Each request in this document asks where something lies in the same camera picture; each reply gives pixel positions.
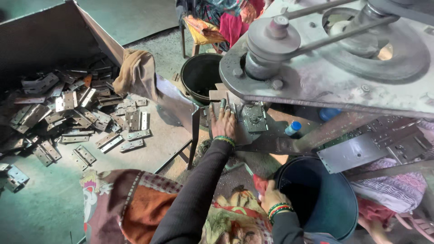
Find grey sheet metal tray table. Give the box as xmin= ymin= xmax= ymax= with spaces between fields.
xmin=0 ymin=0 xmax=201 ymax=244

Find green bangles on left wrist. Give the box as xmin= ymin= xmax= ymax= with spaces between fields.
xmin=213 ymin=135 xmax=236 ymax=148

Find pile of steel hinges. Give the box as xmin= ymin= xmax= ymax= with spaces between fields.
xmin=0 ymin=64 xmax=152 ymax=194

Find red cloth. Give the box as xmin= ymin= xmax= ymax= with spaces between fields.
xmin=252 ymin=174 xmax=269 ymax=197

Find dark blue plastic tub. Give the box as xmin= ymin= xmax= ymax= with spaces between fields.
xmin=273 ymin=156 xmax=359 ymax=241

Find striped pink white cloth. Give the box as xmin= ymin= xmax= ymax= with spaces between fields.
xmin=349 ymin=119 xmax=434 ymax=215

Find grey stepped pulley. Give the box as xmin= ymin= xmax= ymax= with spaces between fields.
xmin=244 ymin=15 xmax=302 ymax=81

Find grey drill press machine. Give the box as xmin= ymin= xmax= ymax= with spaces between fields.
xmin=200 ymin=0 xmax=434 ymax=160

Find wooden block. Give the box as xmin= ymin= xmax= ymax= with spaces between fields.
xmin=209 ymin=83 xmax=230 ymax=103

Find shiny steel plate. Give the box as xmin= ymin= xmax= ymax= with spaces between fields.
xmin=317 ymin=134 xmax=389 ymax=175

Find green red bangles right wrist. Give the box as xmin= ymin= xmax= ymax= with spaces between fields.
xmin=267 ymin=202 xmax=295 ymax=225

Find person's right hand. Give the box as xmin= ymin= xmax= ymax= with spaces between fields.
xmin=258 ymin=189 xmax=289 ymax=213

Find wooden stool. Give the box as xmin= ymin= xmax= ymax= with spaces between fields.
xmin=179 ymin=19 xmax=217 ymax=59

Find brown cloth rag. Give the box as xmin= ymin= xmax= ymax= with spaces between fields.
xmin=113 ymin=49 xmax=160 ymax=102

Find blue plastic container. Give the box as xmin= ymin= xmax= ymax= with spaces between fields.
xmin=318 ymin=108 xmax=343 ymax=122

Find black round bucket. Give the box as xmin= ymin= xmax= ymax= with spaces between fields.
xmin=180 ymin=53 xmax=225 ymax=105

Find person's patterned shawl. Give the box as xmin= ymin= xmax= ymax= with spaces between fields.
xmin=80 ymin=169 xmax=343 ymax=244

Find metal drilling jig block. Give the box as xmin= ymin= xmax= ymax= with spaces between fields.
xmin=241 ymin=102 xmax=269 ymax=133

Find steel hinge workpiece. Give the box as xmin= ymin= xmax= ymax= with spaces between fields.
xmin=199 ymin=105 xmax=213 ymax=129

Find drive belt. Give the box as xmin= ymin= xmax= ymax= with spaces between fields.
xmin=283 ymin=0 xmax=434 ymax=58

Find person's left hand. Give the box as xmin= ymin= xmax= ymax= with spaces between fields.
xmin=208 ymin=98 xmax=239 ymax=140

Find small bottle with blue cap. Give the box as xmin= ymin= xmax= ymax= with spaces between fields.
xmin=285 ymin=121 xmax=302 ymax=137

